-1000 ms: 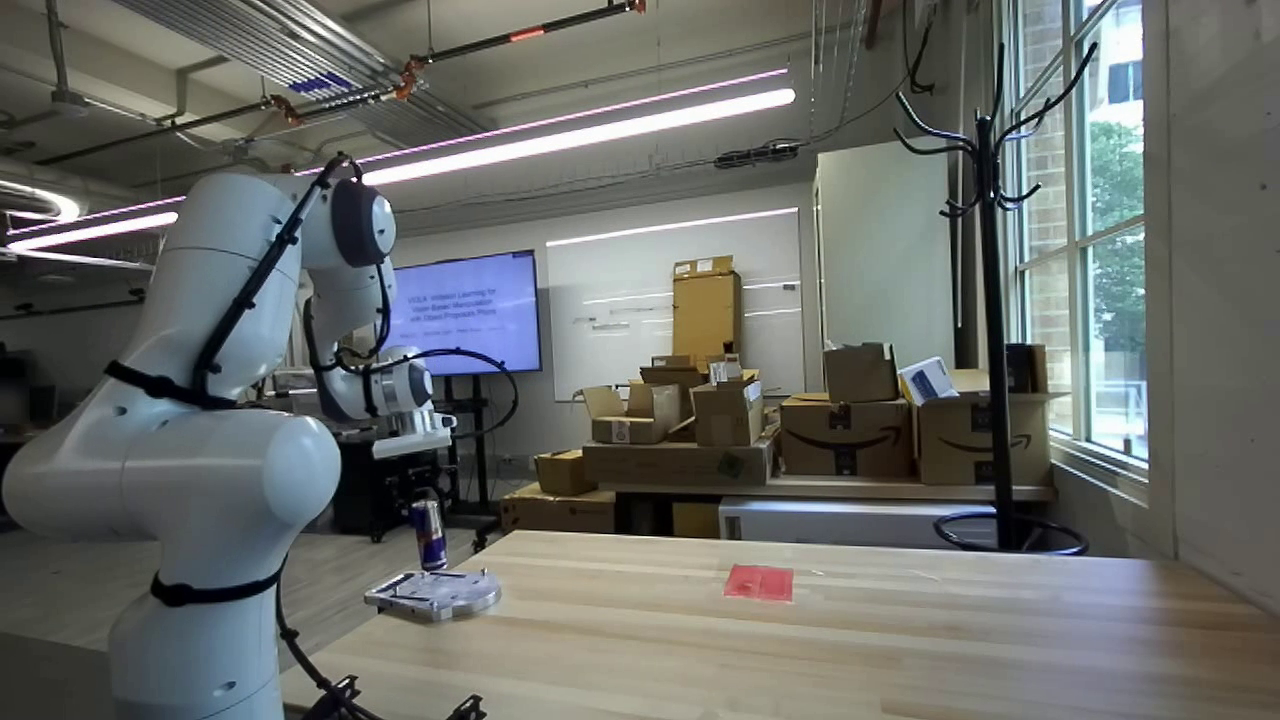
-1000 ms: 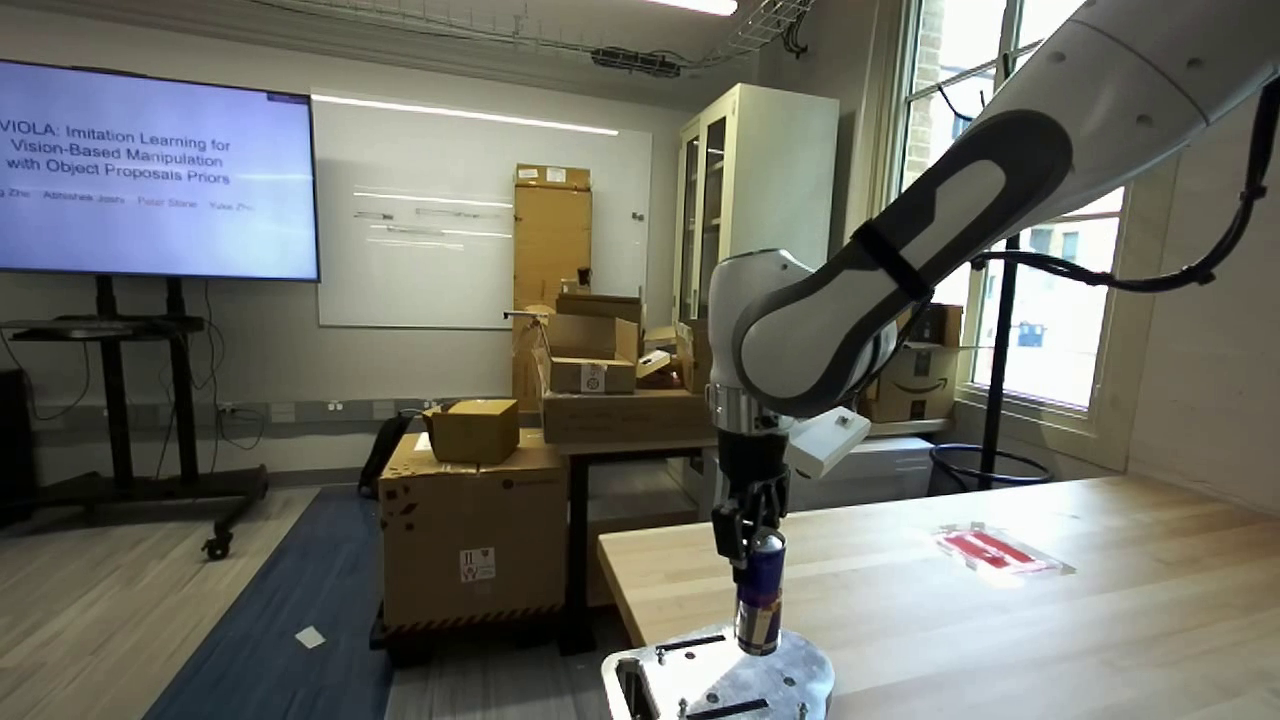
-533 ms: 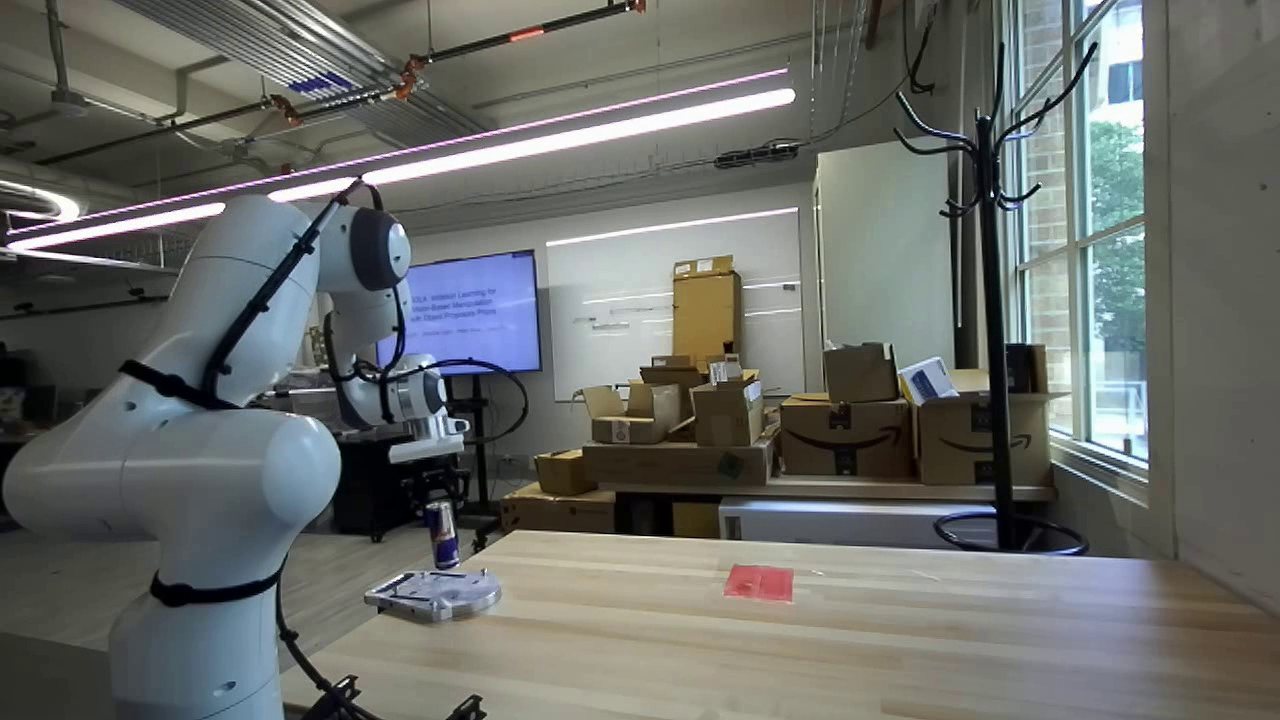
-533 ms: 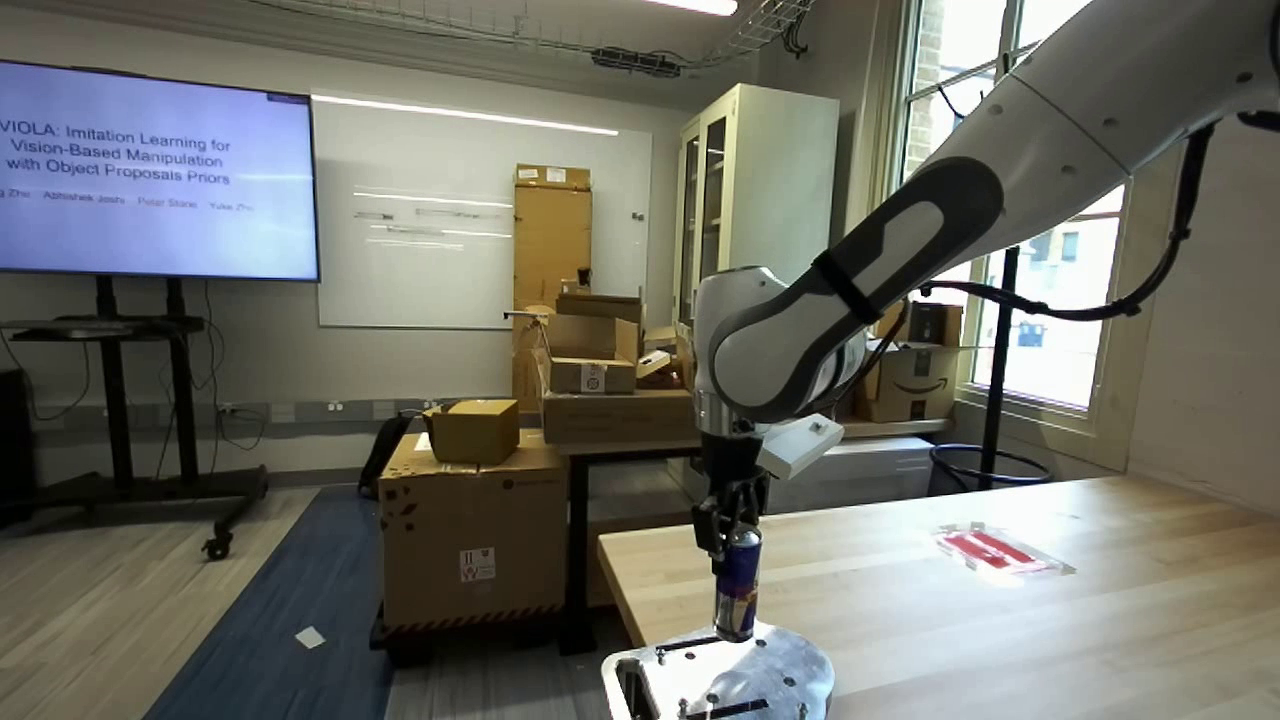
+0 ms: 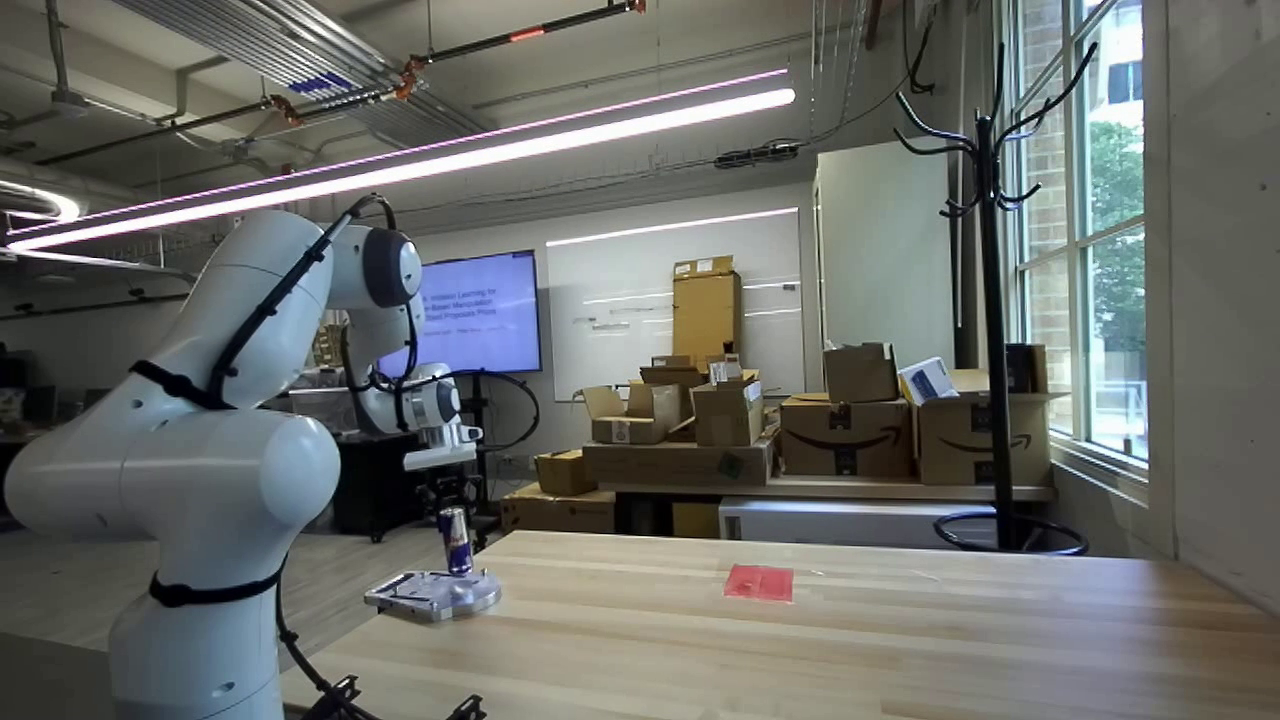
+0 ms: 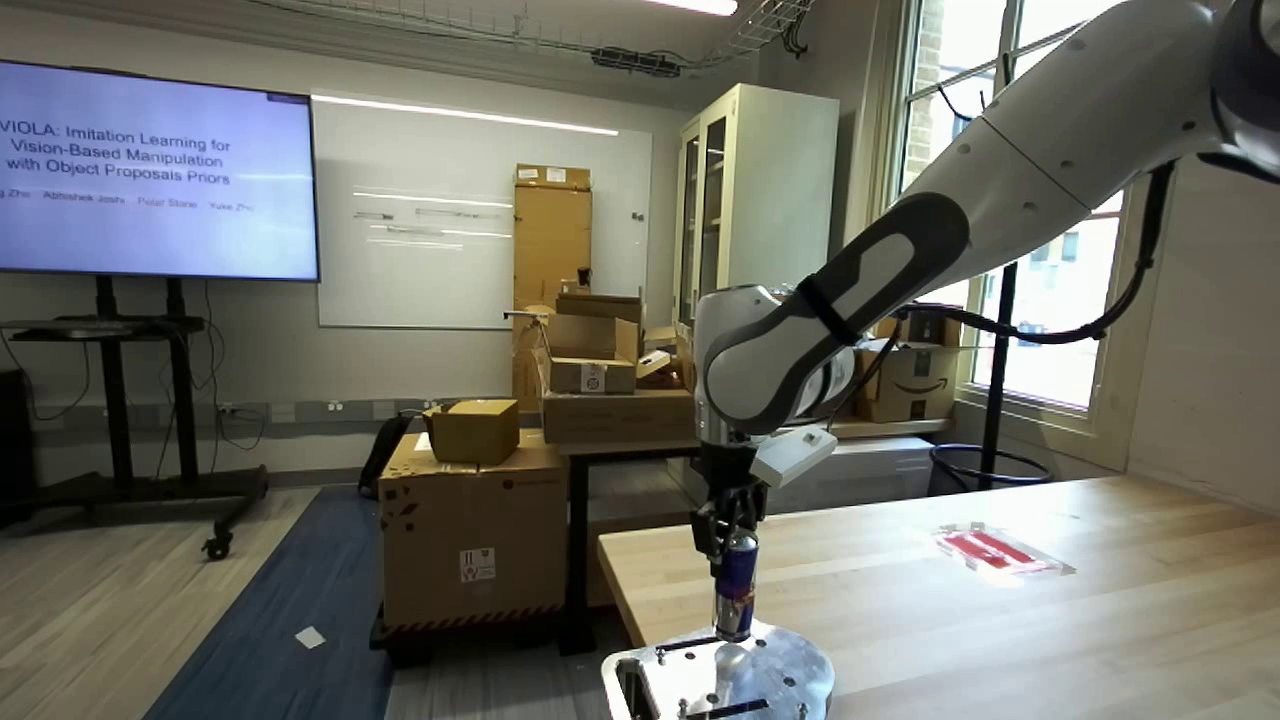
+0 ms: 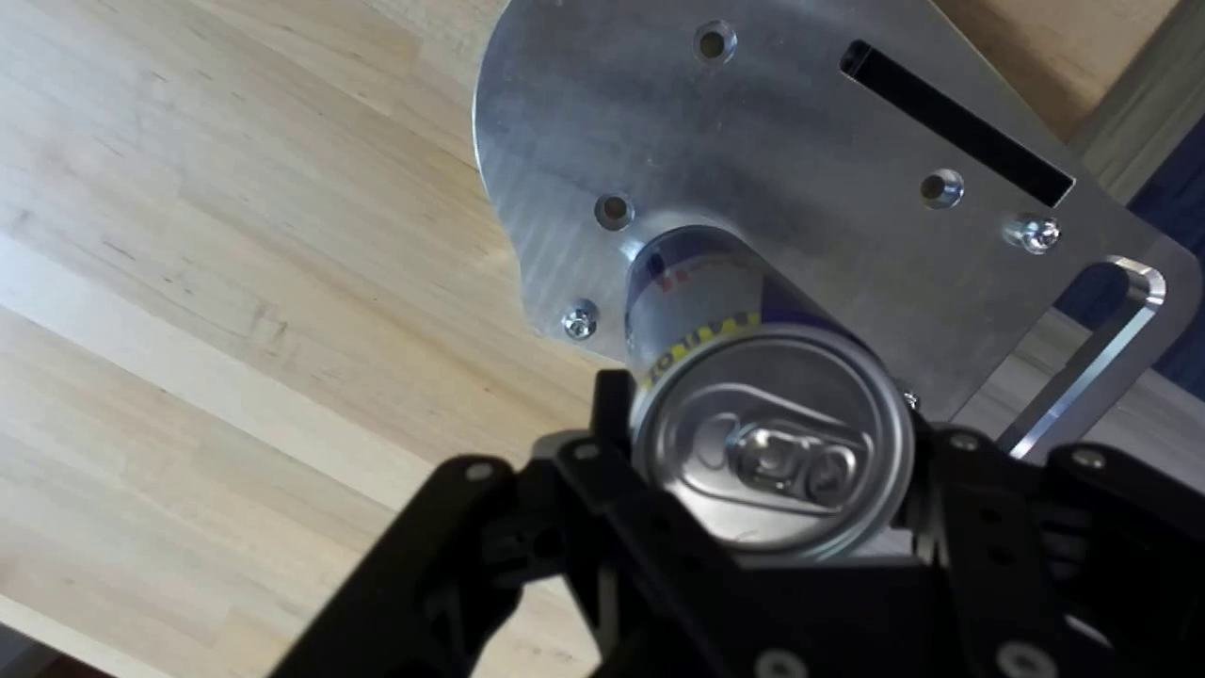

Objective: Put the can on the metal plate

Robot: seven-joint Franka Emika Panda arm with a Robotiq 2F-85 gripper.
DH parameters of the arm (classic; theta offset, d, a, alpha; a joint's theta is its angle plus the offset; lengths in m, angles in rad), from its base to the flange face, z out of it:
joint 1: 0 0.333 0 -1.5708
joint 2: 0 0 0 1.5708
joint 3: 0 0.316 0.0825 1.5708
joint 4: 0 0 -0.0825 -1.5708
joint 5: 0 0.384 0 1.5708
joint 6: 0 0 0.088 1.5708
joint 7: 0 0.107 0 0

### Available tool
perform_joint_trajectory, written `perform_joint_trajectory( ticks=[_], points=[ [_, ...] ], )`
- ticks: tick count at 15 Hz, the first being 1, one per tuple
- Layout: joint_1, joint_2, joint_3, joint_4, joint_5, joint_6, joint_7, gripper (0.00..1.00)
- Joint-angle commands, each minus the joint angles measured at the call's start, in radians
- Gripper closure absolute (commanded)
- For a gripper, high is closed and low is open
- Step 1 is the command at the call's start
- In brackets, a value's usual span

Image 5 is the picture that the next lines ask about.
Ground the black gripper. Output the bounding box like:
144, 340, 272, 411
423, 463, 494, 553

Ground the silver blue drink can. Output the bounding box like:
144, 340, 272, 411
439, 504, 477, 579

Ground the clear plastic packet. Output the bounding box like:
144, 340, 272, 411
361, 565, 506, 628

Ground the black cabinet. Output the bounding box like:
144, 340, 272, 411
334, 428, 435, 542

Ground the flat wide cardboard box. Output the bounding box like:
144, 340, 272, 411
502, 480, 621, 535

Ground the black TV stand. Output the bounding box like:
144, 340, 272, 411
454, 377, 506, 553

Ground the low cardboard box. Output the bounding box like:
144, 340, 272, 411
589, 411, 668, 447

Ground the long flat cardboard box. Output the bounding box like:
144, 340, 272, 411
582, 439, 775, 491

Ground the open cardboard box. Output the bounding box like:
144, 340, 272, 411
593, 381, 691, 424

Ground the cardboard box with flaps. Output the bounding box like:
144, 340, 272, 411
638, 354, 711, 391

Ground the medium cardboard box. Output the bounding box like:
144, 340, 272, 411
687, 377, 770, 453

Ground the red plastic packet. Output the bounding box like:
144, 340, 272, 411
721, 561, 802, 606

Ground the tall upright cardboard box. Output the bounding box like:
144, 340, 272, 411
668, 252, 744, 373

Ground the low wooden table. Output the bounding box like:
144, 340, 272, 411
611, 478, 1056, 542

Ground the long ceiling light strip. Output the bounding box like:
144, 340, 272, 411
0, 83, 802, 257

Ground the white bench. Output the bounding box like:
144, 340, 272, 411
717, 498, 1015, 553

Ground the cardboard box with smile print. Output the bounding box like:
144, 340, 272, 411
913, 389, 1056, 488
775, 397, 922, 485

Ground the small plain cardboard box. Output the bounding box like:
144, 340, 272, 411
821, 340, 899, 410

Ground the white and blue box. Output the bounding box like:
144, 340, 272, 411
896, 358, 962, 410

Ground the ceiling sprinkler pipe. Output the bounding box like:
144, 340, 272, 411
32, 0, 653, 172

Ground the white partition panel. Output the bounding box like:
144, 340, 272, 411
813, 136, 963, 402

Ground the curved ceiling light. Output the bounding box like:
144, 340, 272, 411
0, 178, 90, 229

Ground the black coat rack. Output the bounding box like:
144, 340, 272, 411
889, 35, 1105, 556

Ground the dark box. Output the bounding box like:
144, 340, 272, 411
1003, 340, 1053, 397

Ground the large window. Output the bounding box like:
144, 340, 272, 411
996, 0, 1152, 471

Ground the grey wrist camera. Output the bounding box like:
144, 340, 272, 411
401, 439, 486, 478

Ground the black base cable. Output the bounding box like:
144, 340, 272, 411
272, 571, 386, 720

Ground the wall TV screen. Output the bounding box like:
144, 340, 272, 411
375, 249, 548, 385

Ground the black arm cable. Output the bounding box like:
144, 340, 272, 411
130, 193, 423, 411

